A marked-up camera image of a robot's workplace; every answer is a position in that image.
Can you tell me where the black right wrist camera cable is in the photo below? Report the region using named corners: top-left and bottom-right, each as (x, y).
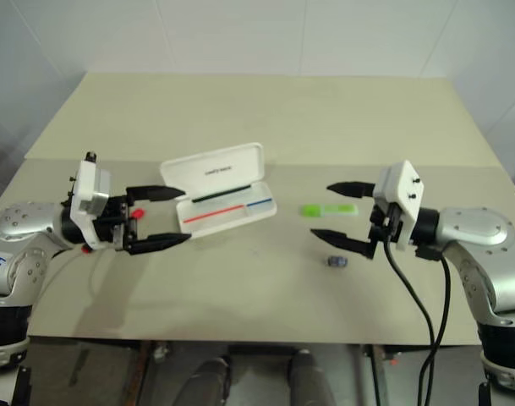
top-left (382, 236), bottom-right (436, 406)

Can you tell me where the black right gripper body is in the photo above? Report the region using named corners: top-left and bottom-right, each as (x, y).
top-left (368, 201), bottom-right (404, 243)

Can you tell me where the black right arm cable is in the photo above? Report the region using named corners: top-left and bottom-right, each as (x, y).
top-left (424, 252), bottom-right (452, 406)

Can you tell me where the dark rounded shape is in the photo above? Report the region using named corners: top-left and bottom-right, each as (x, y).
top-left (188, 356), bottom-right (233, 406)
top-left (287, 348), bottom-right (335, 406)

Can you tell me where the green rectangular eraser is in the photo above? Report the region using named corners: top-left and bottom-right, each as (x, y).
top-left (300, 204), bottom-right (361, 218)

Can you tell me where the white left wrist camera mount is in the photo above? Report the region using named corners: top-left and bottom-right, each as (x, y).
top-left (68, 150), bottom-right (113, 250)

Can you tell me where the grey metal table leg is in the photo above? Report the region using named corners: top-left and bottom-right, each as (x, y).
top-left (361, 343), bottom-right (392, 406)

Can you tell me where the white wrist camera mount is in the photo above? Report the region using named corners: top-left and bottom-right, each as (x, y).
top-left (68, 150), bottom-right (113, 250)
top-left (373, 159), bottom-right (426, 250)

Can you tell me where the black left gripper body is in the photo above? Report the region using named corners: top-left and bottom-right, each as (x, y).
top-left (91, 194), bottom-right (140, 251)

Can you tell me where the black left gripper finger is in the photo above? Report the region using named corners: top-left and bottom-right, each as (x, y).
top-left (123, 233), bottom-right (194, 256)
top-left (125, 184), bottom-right (186, 204)

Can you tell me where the white open pencil case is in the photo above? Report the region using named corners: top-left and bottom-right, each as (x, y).
top-left (158, 142), bottom-right (278, 240)

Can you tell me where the red and black marker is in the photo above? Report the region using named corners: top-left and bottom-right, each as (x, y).
top-left (81, 206), bottom-right (146, 255)

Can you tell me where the rusty metal table leg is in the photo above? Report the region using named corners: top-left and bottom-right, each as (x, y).
top-left (128, 341), bottom-right (159, 406)

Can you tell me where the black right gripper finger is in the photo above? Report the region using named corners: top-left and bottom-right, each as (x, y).
top-left (326, 180), bottom-right (377, 200)
top-left (310, 228), bottom-right (379, 260)

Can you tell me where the black crossbar under table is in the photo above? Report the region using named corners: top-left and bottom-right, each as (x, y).
top-left (226, 344), bottom-right (295, 357)

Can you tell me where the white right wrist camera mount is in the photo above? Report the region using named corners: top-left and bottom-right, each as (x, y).
top-left (373, 159), bottom-right (426, 250)

